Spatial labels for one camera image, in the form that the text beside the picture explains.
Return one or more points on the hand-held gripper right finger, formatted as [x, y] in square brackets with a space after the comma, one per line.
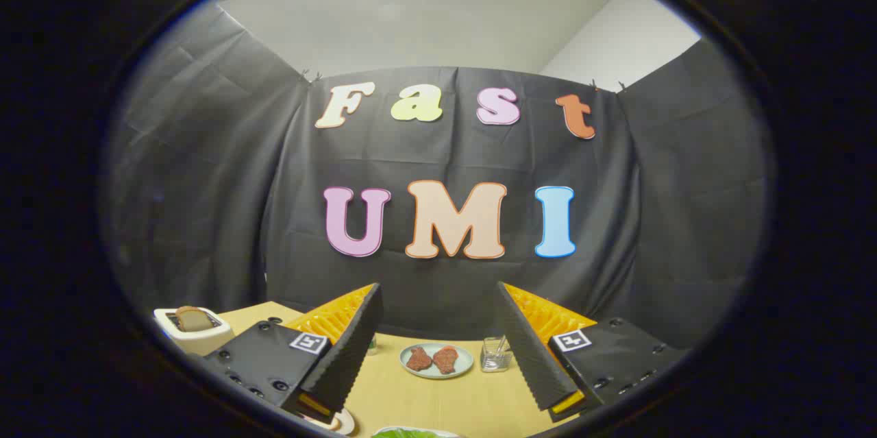
[524, 342]

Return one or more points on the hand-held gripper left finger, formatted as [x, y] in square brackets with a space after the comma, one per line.
[356, 335]

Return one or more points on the green lettuce leaf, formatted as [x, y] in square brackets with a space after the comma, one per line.
[404, 434]

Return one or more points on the toasted bread slice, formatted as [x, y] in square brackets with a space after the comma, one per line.
[193, 319]

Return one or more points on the clear plastic water bottle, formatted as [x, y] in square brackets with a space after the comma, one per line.
[371, 345]

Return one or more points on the wooden stick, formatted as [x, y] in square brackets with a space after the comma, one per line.
[502, 344]

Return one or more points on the brown meat patty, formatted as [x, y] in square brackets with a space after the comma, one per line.
[445, 359]
[418, 359]

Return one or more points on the beige round plate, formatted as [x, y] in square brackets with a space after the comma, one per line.
[344, 422]

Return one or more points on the light blue oval plate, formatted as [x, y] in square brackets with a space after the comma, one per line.
[436, 375]

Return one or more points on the white square plate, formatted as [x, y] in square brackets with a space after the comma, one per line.
[449, 434]

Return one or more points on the white toaster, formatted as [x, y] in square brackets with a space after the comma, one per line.
[205, 341]

